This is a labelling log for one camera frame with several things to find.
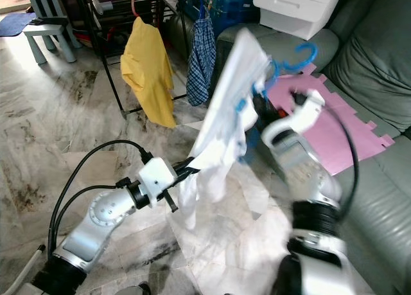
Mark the white garment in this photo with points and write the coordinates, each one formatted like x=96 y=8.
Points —
x=231 y=102

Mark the blue plastic hanger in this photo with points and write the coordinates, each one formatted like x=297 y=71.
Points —
x=314 y=53
x=202 y=2

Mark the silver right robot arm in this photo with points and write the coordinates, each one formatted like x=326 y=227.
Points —
x=314 y=186

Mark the pink plastic hanger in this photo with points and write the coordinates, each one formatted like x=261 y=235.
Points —
x=135 y=7

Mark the pink foam mat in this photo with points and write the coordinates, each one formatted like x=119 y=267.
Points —
x=340 y=134

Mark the blue plaid shirt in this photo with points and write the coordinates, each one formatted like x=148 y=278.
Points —
x=202 y=60

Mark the yellow shirt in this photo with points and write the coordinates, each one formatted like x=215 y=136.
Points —
x=148 y=73

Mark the white drawer unit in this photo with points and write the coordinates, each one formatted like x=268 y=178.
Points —
x=295 y=6

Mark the grey green leather sofa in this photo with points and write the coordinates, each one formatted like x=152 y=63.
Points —
x=372 y=57

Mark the blue floor rug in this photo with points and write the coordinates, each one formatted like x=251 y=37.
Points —
x=13 y=24

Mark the light grey kid chair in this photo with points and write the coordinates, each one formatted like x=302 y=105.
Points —
x=48 y=28

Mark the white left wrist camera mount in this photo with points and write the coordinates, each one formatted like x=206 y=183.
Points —
x=157 y=176

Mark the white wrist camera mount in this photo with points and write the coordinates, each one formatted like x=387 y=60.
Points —
x=157 y=176
x=302 y=115

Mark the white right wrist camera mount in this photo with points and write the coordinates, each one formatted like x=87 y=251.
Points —
x=302 y=115

